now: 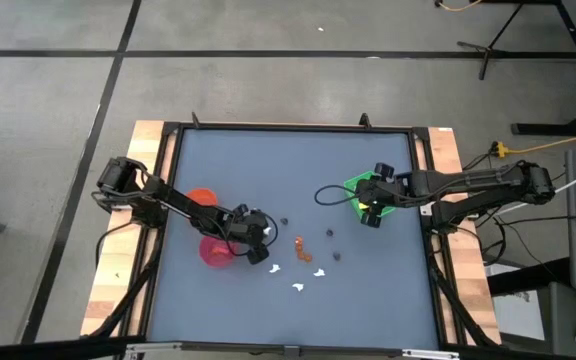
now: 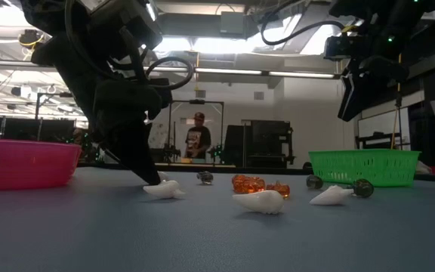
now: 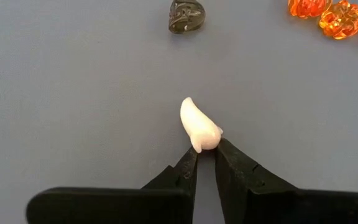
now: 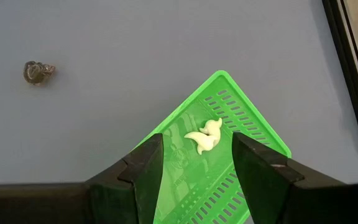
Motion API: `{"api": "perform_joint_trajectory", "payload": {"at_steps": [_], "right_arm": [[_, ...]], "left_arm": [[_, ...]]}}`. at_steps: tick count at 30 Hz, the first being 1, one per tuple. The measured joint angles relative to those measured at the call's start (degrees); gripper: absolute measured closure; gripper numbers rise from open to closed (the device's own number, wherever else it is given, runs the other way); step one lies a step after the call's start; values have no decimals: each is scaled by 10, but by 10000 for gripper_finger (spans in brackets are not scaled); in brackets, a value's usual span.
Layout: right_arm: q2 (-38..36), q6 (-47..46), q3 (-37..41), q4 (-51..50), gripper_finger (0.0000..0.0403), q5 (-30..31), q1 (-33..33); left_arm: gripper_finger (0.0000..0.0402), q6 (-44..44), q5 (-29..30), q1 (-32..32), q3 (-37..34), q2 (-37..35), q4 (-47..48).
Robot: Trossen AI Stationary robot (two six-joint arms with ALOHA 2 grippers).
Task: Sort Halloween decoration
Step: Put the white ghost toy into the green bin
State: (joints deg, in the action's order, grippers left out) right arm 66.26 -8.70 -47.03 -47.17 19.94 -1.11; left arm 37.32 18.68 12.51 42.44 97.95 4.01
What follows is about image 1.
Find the black table frame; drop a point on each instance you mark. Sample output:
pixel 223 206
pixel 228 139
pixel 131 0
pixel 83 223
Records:
pixel 293 126

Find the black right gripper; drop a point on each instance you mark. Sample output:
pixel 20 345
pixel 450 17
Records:
pixel 383 192

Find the black frame bracket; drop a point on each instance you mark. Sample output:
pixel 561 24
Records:
pixel 364 120
pixel 195 120

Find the white ghost figure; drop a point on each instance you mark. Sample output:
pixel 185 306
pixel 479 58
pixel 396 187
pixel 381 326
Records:
pixel 298 286
pixel 274 268
pixel 267 231
pixel 319 273

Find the green plastic basket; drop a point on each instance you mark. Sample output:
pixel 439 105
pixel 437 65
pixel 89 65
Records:
pixel 355 181

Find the silver aluminium rail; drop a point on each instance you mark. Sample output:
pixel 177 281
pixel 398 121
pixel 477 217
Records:
pixel 153 346

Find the orange plastic bowl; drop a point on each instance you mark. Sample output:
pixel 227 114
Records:
pixel 203 195

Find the black tripod stand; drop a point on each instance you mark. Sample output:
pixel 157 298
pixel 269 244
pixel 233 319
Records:
pixel 488 55

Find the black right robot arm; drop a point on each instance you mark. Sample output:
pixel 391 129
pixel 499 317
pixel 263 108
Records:
pixel 468 182

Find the wooden table side board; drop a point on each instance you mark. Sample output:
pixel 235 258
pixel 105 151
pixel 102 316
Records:
pixel 118 280
pixel 468 280

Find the pink plastic bowl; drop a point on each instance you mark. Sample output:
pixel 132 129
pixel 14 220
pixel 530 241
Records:
pixel 213 260

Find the black desk frame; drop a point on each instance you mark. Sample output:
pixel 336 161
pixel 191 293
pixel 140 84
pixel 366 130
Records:
pixel 543 129

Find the dark floor case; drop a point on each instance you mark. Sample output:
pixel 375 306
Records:
pixel 558 320

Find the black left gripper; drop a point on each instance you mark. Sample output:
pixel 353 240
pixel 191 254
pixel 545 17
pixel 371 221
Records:
pixel 248 230

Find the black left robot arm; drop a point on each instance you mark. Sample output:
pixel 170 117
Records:
pixel 178 200

